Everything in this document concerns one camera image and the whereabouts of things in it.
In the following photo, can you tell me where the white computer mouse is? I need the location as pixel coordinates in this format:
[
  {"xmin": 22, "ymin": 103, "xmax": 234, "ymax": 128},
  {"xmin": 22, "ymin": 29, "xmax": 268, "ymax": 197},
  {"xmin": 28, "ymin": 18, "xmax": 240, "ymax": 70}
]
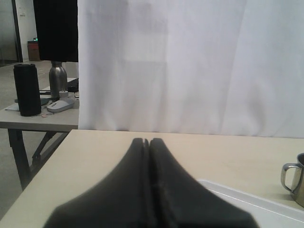
[{"xmin": 47, "ymin": 97, "xmax": 75, "ymax": 113}]

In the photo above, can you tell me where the black keyboard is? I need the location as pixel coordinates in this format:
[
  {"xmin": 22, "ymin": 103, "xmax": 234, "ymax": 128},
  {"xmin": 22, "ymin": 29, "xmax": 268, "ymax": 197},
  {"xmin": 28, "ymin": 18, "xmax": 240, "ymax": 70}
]
[{"xmin": 67, "ymin": 78, "xmax": 79, "ymax": 93}]

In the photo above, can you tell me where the black cylindrical speaker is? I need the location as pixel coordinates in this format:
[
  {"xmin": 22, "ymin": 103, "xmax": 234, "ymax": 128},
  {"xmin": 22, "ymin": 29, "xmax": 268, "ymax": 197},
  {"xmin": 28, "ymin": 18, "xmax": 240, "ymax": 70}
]
[{"xmin": 13, "ymin": 64, "xmax": 41, "ymax": 116}]

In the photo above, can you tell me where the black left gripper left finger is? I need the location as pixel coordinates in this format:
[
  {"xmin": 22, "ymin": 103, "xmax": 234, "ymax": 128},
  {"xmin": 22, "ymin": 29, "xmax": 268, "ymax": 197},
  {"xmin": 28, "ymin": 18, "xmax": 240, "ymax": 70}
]
[{"xmin": 44, "ymin": 138, "xmax": 154, "ymax": 228}]

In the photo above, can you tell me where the white backdrop curtain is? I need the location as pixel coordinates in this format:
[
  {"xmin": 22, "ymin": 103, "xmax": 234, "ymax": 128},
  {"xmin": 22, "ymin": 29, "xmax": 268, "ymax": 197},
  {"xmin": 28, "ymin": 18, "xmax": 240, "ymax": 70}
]
[{"xmin": 78, "ymin": 0, "xmax": 304, "ymax": 138}]

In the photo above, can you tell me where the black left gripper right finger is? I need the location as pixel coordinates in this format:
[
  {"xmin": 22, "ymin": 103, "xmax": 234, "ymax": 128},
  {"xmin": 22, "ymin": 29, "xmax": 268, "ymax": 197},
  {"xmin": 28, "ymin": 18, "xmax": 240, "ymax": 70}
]
[{"xmin": 149, "ymin": 138, "xmax": 259, "ymax": 228}]

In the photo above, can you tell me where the white plastic tray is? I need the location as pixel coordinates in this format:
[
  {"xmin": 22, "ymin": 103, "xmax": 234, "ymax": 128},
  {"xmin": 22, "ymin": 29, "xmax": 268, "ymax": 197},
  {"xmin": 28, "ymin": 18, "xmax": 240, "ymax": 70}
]
[{"xmin": 198, "ymin": 179, "xmax": 304, "ymax": 228}]

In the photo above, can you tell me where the steel mug with kibble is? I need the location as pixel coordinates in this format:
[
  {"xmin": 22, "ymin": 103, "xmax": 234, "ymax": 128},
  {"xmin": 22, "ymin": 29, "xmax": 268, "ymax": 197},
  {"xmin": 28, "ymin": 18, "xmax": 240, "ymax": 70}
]
[{"xmin": 281, "ymin": 153, "xmax": 304, "ymax": 207}]

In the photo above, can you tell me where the black hanging cloth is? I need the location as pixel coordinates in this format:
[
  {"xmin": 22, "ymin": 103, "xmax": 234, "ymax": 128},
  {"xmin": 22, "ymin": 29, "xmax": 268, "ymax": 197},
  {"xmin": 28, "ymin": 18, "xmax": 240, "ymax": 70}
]
[{"xmin": 33, "ymin": 0, "xmax": 78, "ymax": 62}]

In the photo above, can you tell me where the grey folding side table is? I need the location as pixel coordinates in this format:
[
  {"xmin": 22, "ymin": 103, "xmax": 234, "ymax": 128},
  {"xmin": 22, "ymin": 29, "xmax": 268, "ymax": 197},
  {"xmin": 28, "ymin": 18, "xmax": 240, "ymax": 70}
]
[{"xmin": 0, "ymin": 94, "xmax": 79, "ymax": 190}]

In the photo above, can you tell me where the silver metal bottle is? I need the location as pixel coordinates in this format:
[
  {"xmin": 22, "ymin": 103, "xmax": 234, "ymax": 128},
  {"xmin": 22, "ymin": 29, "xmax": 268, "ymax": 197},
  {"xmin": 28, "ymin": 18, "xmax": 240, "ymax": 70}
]
[{"xmin": 49, "ymin": 61, "xmax": 67, "ymax": 98}]

